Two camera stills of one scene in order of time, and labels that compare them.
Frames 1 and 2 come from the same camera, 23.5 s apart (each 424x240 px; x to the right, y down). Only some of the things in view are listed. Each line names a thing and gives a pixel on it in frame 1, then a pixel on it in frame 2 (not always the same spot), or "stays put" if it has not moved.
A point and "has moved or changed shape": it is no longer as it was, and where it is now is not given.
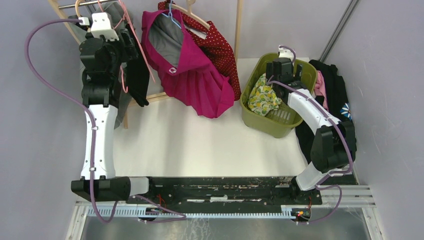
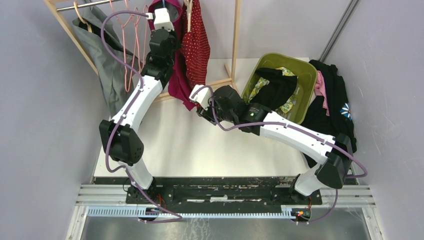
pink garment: [319, 90] stays put
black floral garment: [338, 103] stays put
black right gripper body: [269, 73] -> [227, 116]
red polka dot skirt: [216, 47] -> [195, 50]
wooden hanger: [188, 11] has moved or changed shape
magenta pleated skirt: [185, 75] has moved or changed shape
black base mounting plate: [232, 191] stays put
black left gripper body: [114, 49] -> [173, 38]
